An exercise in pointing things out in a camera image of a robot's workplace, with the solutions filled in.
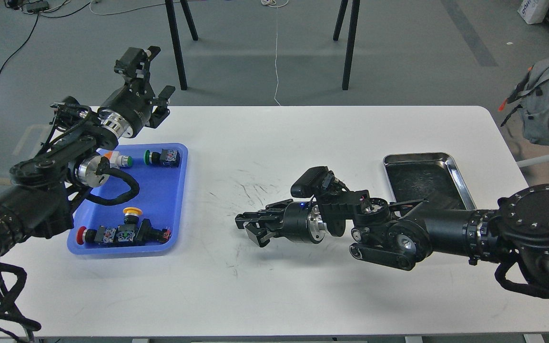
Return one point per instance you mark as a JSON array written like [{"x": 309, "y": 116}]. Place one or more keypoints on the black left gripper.
[{"x": 134, "y": 105}]

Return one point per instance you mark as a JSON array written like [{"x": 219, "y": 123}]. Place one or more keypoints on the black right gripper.
[{"x": 299, "y": 222}]

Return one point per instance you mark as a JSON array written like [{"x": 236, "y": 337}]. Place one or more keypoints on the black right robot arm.
[{"x": 515, "y": 236}]

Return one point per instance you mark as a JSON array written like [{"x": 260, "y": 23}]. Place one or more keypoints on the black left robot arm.
[{"x": 47, "y": 189}]

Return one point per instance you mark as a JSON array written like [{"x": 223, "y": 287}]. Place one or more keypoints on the black left stand legs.
[{"x": 174, "y": 33}]

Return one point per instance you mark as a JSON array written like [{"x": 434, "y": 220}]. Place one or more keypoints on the black stand legs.
[
  {"x": 174, "y": 33},
  {"x": 353, "y": 23}
]

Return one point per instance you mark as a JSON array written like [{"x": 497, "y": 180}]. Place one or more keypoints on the orange white push button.
[{"x": 117, "y": 159}]

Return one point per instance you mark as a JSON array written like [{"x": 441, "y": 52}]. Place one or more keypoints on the blue plastic tray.
[{"x": 160, "y": 198}]

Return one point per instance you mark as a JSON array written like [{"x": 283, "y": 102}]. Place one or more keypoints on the silver metal tray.
[{"x": 412, "y": 176}]

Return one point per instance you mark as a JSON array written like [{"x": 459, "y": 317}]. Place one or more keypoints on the black right stand legs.
[{"x": 353, "y": 23}]

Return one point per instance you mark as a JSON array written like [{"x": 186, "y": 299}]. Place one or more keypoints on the white cardboard box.
[{"x": 533, "y": 11}]

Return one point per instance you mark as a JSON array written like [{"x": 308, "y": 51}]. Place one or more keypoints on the green push button switch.
[{"x": 170, "y": 158}]

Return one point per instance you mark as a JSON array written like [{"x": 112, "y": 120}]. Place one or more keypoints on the yellow push button switch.
[{"x": 131, "y": 217}]

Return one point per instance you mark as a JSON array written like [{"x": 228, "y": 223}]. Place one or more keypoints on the red push button switch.
[{"x": 130, "y": 234}]

